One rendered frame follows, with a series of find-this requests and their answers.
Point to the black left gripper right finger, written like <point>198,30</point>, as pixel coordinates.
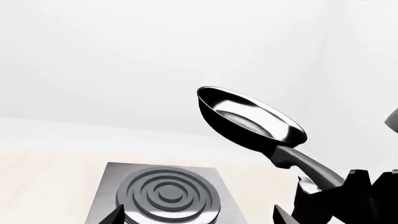
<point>282,215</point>

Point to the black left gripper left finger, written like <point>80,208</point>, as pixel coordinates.
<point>116,215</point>

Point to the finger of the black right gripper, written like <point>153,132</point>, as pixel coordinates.
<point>314,205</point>
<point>357,186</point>

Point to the silver stove with spiral burner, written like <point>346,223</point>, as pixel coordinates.
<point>169,193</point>

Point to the grey rounded object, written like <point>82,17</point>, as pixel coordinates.
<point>392,121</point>

